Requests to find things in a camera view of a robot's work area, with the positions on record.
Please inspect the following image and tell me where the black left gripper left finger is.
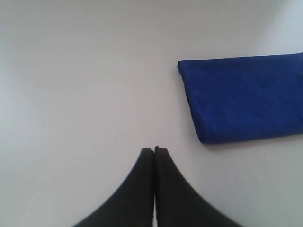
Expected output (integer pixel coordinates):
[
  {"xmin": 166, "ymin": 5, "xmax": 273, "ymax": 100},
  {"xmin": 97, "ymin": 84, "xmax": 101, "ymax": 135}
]
[{"xmin": 75, "ymin": 148, "xmax": 154, "ymax": 227}]

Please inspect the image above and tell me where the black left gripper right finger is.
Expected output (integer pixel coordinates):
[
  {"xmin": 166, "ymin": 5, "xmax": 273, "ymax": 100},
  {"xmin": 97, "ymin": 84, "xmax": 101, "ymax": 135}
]
[{"xmin": 154, "ymin": 146, "xmax": 239, "ymax": 227}]

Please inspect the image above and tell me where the blue terry towel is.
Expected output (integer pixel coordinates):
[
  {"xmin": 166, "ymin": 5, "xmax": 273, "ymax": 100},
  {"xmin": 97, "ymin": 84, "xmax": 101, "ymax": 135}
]
[{"xmin": 178, "ymin": 53, "xmax": 303, "ymax": 144}]

